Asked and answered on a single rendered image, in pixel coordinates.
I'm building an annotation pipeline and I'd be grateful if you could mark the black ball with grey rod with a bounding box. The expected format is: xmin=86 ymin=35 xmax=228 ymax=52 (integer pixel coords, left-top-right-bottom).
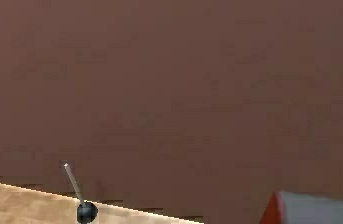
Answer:
xmin=62 ymin=162 xmax=100 ymax=224

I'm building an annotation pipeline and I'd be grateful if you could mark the red and grey box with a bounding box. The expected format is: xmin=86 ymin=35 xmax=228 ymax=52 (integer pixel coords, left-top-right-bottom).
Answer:
xmin=259 ymin=190 xmax=343 ymax=224

